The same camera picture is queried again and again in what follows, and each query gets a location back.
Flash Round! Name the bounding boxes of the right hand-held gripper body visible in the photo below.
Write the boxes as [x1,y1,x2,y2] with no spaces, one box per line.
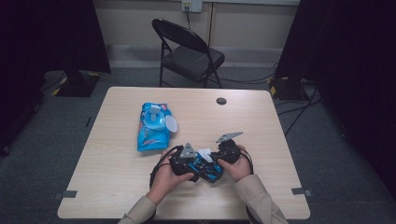
[215,131,244,164]

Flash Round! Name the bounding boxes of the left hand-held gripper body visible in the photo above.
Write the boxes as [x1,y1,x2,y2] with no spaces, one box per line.
[169,142,198,176]

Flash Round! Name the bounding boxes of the blue toy car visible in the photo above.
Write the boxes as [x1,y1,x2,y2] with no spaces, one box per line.
[186,153,224,184]

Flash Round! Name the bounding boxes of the blue wet wipes pack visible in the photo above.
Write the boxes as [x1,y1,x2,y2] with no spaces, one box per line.
[136,102,179,153]

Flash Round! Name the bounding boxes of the person's right hand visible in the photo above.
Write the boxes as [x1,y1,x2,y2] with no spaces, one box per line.
[218,145,251,183]

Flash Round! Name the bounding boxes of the person's left hand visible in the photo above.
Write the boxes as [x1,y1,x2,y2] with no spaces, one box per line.
[146,149,194,204]

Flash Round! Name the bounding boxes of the grey tape strip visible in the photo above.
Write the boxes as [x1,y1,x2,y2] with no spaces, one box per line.
[52,189,78,201]
[291,187,312,198]

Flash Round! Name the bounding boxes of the black stand base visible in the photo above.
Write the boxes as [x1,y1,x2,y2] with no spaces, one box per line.
[55,69,101,98]
[268,76,309,101]

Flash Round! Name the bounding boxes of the black folding chair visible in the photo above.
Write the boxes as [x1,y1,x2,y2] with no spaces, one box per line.
[151,18,226,89]

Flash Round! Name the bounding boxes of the dark curtain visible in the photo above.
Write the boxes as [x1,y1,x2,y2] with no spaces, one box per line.
[275,0,396,200]
[0,0,111,157]

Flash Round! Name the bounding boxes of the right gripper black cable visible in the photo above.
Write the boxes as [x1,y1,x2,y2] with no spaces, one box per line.
[239,148,255,175]

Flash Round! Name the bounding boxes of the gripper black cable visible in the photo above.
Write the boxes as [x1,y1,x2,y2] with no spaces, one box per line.
[148,144,185,189]
[239,148,255,175]

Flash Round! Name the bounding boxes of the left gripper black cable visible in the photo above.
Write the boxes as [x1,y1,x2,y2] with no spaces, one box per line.
[148,144,185,189]

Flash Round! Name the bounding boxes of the black floor cable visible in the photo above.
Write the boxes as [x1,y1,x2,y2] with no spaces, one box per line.
[276,85,323,138]
[214,62,278,85]

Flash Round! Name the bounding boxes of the beige wall conduit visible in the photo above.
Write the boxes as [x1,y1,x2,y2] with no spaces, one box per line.
[206,2,217,48]

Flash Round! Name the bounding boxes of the white wall socket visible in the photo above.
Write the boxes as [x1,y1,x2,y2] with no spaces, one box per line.
[181,0,204,13]

